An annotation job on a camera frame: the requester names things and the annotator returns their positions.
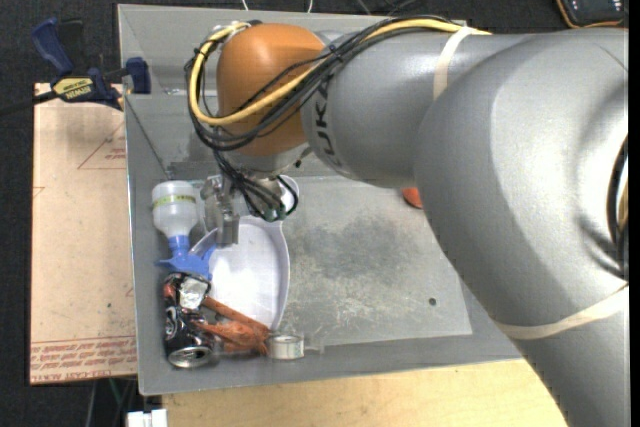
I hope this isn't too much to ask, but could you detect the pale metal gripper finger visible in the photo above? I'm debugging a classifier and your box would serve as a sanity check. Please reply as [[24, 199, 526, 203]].
[[217, 202, 241, 248], [200, 173, 224, 236]]

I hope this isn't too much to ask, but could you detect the white spray bottle, blue trigger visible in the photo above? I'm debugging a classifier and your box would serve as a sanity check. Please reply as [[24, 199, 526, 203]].
[[151, 179, 217, 282]]

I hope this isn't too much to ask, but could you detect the white plastic bowl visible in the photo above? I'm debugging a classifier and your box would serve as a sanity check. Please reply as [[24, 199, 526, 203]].
[[188, 220, 292, 332]]

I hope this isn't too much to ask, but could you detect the crushed black drink can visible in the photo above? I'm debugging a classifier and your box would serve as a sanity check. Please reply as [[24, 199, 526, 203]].
[[161, 271, 217, 370]]

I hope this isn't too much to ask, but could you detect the grey metal bin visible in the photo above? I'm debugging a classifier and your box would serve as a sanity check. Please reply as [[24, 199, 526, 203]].
[[117, 3, 525, 397]]

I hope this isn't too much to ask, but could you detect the clear tape roll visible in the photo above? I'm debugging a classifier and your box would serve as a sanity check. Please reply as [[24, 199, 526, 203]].
[[268, 333, 306, 361]]

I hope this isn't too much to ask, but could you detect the brown cardboard board, red print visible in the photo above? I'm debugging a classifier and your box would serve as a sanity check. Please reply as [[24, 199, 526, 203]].
[[29, 82, 139, 387]]

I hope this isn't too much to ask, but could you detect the small orange object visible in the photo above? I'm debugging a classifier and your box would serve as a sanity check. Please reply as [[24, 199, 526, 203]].
[[401, 186, 424, 210]]

